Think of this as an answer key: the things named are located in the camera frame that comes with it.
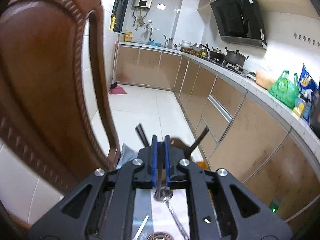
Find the orange wooden stool top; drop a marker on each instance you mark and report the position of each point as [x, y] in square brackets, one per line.
[203, 165]

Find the carved brown wooden chair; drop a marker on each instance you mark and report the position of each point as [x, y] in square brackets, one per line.
[44, 119]

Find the yellow box on counter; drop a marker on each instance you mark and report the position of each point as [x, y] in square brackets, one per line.
[128, 36]

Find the beige kitchen base cabinets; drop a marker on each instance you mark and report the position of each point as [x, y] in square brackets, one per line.
[258, 139]

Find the green plastic bag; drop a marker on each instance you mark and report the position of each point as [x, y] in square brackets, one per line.
[285, 89]

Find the pink dustpan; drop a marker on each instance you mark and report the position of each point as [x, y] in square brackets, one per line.
[118, 90]

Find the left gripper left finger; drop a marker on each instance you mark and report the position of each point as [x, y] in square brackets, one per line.
[100, 207]

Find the brown wooden utensil holder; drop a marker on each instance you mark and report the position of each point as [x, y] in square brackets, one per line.
[178, 143]

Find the yellow bottle on ledge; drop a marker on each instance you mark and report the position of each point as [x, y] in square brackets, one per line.
[113, 23]

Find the steel ladle spoon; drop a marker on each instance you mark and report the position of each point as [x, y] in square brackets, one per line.
[165, 194]

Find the black chopstick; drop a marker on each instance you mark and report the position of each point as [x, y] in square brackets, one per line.
[198, 139]
[141, 134]

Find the black range hood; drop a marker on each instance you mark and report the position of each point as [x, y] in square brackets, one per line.
[240, 22]

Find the chrome sink faucet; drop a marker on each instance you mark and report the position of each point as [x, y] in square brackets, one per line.
[149, 30]

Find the blue snack bag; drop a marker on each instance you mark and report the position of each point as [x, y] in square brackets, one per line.
[307, 87]

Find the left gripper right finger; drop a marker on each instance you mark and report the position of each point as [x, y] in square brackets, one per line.
[220, 206]

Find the dark cooking pot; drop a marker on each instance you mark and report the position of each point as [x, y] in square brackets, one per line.
[235, 58]

